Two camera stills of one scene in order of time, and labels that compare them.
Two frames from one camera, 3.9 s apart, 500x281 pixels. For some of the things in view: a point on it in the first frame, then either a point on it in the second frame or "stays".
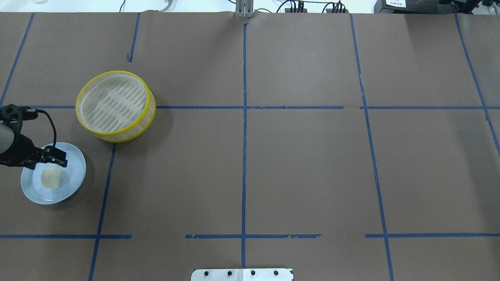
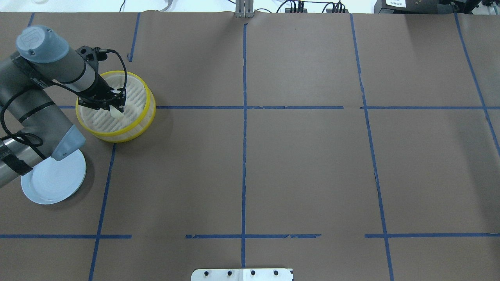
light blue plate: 73,176 stays
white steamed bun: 51,177 → 115,113
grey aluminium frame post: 244,8 stays
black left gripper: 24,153 → 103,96
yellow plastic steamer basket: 115,106 stays
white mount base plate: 242,274 stays
